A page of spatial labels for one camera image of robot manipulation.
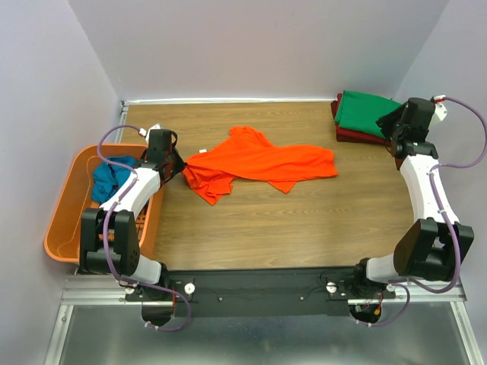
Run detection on orange t shirt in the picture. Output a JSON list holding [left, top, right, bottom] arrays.
[[183, 126, 339, 205]]

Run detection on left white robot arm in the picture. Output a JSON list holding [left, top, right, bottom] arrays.
[[79, 125, 186, 291]]

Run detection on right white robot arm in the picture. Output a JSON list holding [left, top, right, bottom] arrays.
[[352, 95, 474, 295]]

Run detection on folded green t shirt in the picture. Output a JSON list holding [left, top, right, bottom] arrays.
[[335, 90, 401, 138]]

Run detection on folded dark red t shirt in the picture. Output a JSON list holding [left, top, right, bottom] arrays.
[[330, 93, 390, 147]]

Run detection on teal t shirt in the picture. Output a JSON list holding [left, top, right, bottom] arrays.
[[91, 162, 131, 204]]

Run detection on orange plastic basket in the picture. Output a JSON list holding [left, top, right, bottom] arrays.
[[44, 144, 164, 265]]

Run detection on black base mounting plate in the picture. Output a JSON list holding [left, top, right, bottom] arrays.
[[126, 266, 395, 318]]

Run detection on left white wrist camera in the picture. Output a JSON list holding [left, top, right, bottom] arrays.
[[138, 123, 161, 138]]

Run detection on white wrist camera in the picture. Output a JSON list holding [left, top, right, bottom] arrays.
[[138, 123, 161, 138], [430, 94, 447, 126]]

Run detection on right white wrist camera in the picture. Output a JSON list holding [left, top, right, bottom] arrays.
[[430, 94, 447, 126]]

